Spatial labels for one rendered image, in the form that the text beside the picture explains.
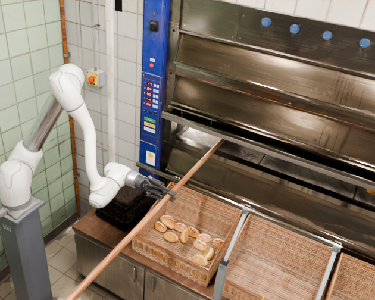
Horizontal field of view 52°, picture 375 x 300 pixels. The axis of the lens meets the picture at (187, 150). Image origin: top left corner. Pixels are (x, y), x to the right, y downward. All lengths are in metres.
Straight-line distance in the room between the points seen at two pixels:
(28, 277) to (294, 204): 1.68
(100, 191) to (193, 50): 0.96
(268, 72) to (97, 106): 1.32
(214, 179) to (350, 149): 0.88
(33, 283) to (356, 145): 2.05
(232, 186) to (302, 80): 0.85
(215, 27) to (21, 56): 1.23
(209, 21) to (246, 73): 0.35
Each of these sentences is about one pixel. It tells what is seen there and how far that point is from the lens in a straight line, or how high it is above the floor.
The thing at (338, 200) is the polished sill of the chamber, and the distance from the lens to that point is 2.35.
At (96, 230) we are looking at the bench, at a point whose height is 0.58.
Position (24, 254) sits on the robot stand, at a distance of 2.48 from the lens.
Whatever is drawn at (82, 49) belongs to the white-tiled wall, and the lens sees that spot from 2.80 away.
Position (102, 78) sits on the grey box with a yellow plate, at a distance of 2.71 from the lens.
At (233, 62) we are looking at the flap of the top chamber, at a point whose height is 1.79.
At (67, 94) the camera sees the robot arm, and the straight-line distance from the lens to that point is 1.92.
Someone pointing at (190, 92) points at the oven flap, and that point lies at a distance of 2.37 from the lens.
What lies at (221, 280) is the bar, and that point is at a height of 0.84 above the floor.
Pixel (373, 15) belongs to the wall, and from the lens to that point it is 1.97.
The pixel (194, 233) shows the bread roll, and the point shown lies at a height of 0.63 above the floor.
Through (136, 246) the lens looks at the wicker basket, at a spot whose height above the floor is 0.63.
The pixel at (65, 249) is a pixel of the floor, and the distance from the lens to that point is 3.45.
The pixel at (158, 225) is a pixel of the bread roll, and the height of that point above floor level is 0.64.
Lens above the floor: 2.49
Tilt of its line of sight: 32 degrees down
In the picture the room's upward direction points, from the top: 6 degrees clockwise
